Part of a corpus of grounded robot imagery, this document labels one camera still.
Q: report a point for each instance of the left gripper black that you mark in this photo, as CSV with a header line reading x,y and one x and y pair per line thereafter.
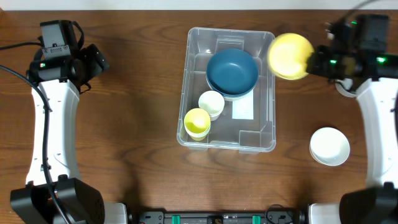
x,y
94,61

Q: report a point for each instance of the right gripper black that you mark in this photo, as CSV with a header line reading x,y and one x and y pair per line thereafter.
x,y
315,61

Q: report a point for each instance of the grey small bowl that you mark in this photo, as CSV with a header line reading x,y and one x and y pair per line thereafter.
x,y
343,87

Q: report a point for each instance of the yellow small bowl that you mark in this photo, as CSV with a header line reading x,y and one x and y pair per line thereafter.
x,y
287,56

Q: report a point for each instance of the white small bowl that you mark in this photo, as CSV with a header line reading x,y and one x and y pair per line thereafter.
x,y
329,146

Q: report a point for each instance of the cream large bowl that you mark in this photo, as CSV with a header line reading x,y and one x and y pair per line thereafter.
x,y
232,97

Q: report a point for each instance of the blue bowl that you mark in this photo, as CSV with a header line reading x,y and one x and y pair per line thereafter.
x,y
232,71
210,85

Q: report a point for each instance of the cream cup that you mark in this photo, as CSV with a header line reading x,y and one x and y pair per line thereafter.
x,y
212,102

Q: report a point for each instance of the yellow cup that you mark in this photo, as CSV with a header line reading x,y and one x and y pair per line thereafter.
x,y
197,138
197,117

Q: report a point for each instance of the pink cup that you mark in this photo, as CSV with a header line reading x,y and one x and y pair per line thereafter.
x,y
215,116

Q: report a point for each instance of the light blue cup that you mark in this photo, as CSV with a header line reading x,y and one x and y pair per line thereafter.
x,y
197,132

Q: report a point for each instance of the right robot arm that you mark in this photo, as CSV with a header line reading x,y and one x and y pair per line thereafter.
x,y
377,98

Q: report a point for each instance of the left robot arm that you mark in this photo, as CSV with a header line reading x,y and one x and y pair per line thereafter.
x,y
59,73

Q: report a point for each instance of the white label in container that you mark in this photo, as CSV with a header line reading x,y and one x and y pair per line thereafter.
x,y
243,108

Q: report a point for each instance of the clear plastic storage container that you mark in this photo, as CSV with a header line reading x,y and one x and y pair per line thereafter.
x,y
250,136

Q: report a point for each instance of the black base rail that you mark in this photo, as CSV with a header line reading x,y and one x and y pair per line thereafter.
x,y
273,215

